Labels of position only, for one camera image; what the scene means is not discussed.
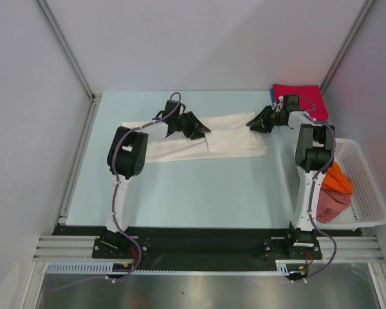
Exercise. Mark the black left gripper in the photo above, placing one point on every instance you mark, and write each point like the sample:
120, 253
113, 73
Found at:
192, 119

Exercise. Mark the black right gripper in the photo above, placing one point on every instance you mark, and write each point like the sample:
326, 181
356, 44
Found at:
258, 125

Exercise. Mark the white t shirt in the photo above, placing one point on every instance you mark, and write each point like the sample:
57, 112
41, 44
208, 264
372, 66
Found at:
229, 138

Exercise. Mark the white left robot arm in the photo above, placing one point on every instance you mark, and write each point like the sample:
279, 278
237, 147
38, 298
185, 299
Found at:
127, 153

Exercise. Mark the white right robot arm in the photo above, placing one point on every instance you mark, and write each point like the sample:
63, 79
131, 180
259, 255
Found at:
303, 151

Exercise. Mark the folded red t shirt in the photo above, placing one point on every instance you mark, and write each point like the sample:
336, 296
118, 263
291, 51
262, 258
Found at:
312, 93

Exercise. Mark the orange t shirt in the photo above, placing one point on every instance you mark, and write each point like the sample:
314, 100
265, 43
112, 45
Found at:
336, 180

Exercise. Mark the pink t shirt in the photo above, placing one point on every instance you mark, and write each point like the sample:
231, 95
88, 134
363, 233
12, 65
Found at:
331, 204

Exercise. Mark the white plastic basket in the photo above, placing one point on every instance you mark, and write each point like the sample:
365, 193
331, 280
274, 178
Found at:
367, 209

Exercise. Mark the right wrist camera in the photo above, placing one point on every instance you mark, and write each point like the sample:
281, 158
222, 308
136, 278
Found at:
287, 103

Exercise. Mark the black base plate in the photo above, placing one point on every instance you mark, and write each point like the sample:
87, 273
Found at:
213, 248

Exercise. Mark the white slotted cable duct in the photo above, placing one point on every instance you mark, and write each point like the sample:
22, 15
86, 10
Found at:
98, 268

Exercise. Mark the aluminium frame post right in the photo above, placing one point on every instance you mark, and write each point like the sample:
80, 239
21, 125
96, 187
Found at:
355, 29

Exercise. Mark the aluminium frame post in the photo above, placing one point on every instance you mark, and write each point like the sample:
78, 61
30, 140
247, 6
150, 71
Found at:
355, 29
64, 46

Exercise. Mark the aluminium frame post left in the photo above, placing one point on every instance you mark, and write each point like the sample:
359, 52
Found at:
64, 46

